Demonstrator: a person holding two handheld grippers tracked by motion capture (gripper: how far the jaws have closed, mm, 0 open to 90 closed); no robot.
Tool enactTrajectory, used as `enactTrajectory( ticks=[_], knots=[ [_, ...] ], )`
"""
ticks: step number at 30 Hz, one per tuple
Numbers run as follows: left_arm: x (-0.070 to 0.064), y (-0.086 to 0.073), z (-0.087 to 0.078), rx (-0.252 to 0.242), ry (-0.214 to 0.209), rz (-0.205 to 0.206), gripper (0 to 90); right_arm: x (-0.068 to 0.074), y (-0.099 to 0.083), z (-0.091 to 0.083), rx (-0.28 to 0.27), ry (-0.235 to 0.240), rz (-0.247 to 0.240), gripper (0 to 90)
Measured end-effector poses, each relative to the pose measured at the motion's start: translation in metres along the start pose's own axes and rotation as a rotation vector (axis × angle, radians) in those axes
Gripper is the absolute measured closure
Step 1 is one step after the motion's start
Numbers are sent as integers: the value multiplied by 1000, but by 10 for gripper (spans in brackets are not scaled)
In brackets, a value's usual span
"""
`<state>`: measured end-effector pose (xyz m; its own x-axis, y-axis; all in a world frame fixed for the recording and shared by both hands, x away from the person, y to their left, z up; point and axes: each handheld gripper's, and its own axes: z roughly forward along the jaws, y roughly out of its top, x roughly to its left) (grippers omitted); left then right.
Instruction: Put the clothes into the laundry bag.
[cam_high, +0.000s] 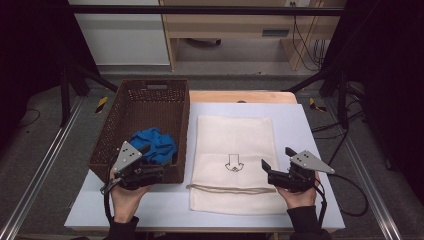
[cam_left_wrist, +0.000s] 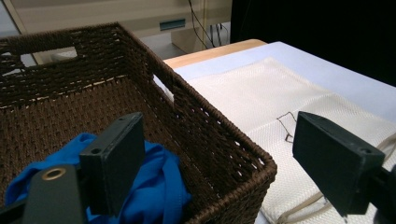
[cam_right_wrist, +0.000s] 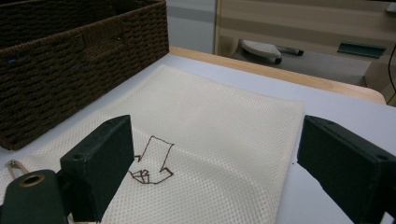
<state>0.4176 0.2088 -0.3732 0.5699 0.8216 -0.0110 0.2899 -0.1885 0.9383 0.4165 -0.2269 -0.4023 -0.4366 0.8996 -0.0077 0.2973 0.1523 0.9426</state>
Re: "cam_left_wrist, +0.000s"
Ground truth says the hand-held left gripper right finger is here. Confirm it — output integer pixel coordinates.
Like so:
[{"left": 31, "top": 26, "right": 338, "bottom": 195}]
[{"left": 291, "top": 110, "right": 387, "bottom": 217}]

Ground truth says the black curtain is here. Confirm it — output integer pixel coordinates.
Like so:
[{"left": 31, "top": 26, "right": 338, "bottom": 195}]
[{"left": 230, "top": 0, "right": 396, "bottom": 88}]

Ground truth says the light blue table cover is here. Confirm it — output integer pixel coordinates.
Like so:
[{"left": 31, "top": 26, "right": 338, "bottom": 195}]
[{"left": 152, "top": 41, "right": 396, "bottom": 124}]

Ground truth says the blue cloth garment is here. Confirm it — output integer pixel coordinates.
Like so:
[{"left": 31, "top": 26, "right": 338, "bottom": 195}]
[{"left": 4, "top": 133, "right": 192, "bottom": 224}]

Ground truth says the beige cabinet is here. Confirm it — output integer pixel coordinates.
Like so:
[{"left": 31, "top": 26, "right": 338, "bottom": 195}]
[{"left": 2, "top": 0, "right": 233, "bottom": 64}]

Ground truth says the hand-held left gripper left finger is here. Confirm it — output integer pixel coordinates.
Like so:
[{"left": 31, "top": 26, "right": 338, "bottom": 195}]
[{"left": 78, "top": 111, "right": 147, "bottom": 217}]

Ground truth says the black cable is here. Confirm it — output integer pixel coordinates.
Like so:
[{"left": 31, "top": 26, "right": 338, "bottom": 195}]
[{"left": 187, "top": 0, "right": 230, "bottom": 50}]

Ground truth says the white mesh laundry bag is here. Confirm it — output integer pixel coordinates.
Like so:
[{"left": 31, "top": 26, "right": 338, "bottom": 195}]
[{"left": 186, "top": 56, "right": 396, "bottom": 224}]

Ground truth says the brown woven basket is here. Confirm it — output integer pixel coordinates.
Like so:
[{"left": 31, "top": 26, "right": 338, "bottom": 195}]
[{"left": 0, "top": 21, "right": 278, "bottom": 224}]

